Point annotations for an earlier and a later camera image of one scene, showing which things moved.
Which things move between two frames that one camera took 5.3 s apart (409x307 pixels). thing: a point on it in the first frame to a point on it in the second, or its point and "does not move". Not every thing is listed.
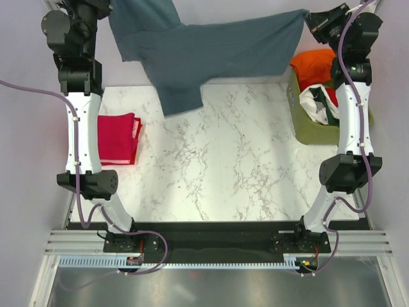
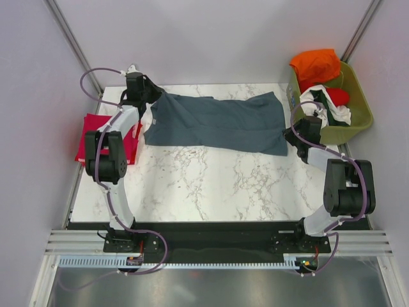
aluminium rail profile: [93, 242] does not move
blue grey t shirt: [186, 57] to [252, 123]
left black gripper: [103, 7] to [156, 90]
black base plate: [218, 241] does not move
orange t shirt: [314, 64] does not move
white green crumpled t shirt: [315, 100] does not move
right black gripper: [319, 22] to [287, 133]
